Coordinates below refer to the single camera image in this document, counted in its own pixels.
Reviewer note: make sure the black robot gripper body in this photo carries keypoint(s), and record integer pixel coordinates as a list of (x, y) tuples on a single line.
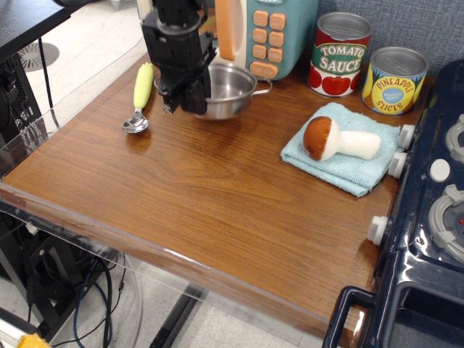
[(182, 55)]

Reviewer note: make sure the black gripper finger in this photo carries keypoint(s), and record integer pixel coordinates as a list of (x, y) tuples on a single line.
[(204, 82), (191, 98)]

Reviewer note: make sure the silver two-handled metal bowl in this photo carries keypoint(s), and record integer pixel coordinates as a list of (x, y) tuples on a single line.
[(232, 90)]

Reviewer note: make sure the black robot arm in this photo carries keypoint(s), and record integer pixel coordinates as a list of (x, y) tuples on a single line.
[(179, 14)]

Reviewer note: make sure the toy microwave cream and teal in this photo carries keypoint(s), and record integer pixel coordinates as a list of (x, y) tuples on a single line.
[(265, 37)]

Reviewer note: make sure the plush brown-capped mushroom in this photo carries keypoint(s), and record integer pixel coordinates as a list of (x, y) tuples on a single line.
[(323, 138)]

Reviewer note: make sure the tomato sauce can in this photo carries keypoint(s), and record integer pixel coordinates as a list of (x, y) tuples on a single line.
[(341, 43)]

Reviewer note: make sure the light blue folded cloth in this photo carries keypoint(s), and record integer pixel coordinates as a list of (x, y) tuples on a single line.
[(352, 174)]

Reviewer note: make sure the black desk at left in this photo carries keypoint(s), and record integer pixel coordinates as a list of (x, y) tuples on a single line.
[(24, 23)]

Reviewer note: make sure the clear acrylic table guard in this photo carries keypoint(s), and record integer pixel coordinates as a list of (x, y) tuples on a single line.
[(211, 202)]

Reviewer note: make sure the pineapple slices can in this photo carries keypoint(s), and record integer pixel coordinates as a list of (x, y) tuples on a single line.
[(394, 80)]

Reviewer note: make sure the black table leg base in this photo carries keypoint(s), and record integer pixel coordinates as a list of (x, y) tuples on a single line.
[(177, 317)]

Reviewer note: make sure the dark blue toy stove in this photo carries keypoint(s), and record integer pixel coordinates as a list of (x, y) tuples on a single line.
[(417, 300)]

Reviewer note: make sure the spoon with yellow-green handle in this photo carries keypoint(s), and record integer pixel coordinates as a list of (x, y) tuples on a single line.
[(141, 94)]

